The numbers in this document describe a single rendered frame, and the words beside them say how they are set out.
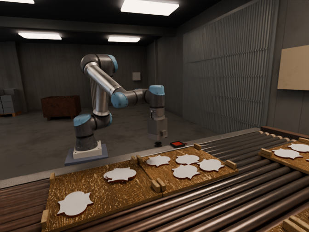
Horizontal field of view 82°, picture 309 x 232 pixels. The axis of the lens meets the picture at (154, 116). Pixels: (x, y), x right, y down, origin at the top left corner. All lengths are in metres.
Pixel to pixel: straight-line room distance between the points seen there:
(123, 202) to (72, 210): 0.17
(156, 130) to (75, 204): 0.45
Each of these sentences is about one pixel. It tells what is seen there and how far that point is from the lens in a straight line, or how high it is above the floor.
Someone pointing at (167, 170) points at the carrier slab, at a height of 0.94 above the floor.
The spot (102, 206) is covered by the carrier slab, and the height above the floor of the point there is 0.94.
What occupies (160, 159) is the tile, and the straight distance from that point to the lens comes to 1.00.
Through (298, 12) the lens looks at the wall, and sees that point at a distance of 3.60.
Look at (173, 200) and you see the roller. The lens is 0.76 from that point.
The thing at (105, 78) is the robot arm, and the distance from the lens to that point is 0.97.
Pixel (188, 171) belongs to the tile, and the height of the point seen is 0.95.
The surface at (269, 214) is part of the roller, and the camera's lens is 0.80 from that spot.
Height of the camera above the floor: 1.38
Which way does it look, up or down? 12 degrees down
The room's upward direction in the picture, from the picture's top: 2 degrees counter-clockwise
